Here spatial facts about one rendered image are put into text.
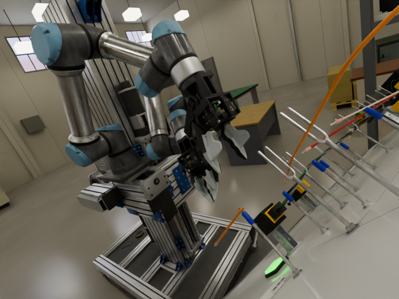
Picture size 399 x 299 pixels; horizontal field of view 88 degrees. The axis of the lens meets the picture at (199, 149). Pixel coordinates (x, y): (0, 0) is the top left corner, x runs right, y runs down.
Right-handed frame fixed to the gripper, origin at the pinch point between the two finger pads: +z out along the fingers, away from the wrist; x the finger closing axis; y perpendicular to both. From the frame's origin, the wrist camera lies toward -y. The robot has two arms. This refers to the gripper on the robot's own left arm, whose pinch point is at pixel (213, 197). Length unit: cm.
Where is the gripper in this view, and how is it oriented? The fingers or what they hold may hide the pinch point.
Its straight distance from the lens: 60.1
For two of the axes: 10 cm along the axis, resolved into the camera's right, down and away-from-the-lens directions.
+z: 3.2, 7.3, -6.1
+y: -4.9, -4.2, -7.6
